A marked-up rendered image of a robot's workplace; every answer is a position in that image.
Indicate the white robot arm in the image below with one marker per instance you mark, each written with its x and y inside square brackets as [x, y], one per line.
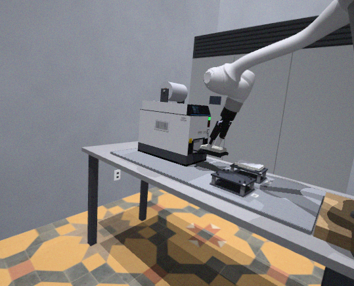
[225, 80]

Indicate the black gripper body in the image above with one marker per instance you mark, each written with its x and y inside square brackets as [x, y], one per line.
[227, 116]

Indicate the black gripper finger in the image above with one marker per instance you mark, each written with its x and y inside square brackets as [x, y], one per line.
[222, 134]
[214, 134]

